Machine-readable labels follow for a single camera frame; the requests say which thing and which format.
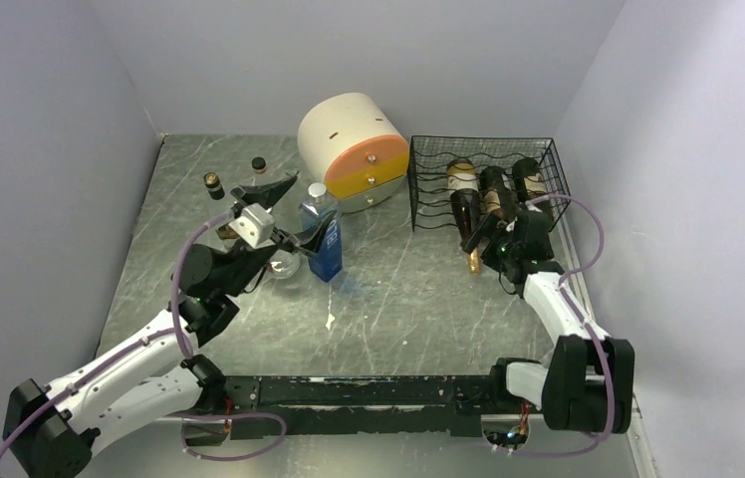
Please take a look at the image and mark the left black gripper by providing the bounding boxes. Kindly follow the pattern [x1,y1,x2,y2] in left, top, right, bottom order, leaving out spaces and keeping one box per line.
[222,176,336,297]

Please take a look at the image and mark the green wine bottle silver foil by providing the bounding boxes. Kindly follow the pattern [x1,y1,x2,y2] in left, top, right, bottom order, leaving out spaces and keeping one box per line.
[479,165,520,213]

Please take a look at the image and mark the blue plastic bottle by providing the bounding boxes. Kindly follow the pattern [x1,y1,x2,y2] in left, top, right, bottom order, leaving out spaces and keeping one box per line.
[299,182,343,283]

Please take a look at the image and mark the dark wine bottle gold foil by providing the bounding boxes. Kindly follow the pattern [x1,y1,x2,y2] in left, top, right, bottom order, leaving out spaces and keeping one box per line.
[446,158,481,241]

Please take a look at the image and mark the clear bottle white label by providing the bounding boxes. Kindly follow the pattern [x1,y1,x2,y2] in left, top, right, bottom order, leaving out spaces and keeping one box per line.
[251,156,267,175]

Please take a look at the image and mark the clear bottle gold black label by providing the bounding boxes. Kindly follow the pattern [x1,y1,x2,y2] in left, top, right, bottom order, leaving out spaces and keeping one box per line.
[204,172,242,242]

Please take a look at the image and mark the large clear glass bottle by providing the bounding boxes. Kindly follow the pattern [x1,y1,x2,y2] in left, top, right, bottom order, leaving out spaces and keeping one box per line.
[268,249,301,280]

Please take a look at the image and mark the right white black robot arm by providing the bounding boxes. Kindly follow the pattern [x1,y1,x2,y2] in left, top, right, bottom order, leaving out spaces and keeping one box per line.
[462,204,635,437]

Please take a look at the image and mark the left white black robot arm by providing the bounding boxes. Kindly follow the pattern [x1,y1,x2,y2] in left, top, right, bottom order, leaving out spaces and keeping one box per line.
[0,170,326,477]

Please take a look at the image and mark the dark bottle black cap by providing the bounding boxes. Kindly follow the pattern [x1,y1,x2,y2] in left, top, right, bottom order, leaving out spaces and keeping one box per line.
[511,158,549,203]

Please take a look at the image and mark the cream round drawer cabinet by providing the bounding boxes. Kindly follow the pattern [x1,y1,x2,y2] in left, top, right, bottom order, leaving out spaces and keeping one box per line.
[297,93,409,213]

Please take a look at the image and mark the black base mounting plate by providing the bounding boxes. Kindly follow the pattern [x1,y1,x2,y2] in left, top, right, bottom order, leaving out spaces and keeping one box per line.
[180,372,552,447]

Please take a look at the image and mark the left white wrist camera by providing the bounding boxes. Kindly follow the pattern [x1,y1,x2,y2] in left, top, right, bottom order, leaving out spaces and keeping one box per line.
[230,204,276,249]

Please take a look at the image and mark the black wire wine rack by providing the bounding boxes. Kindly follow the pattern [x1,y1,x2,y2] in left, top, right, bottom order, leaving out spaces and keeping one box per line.
[407,135,570,230]

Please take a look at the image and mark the aluminium rail frame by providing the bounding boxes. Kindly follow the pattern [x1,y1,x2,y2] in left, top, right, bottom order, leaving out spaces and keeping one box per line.
[39,336,660,478]

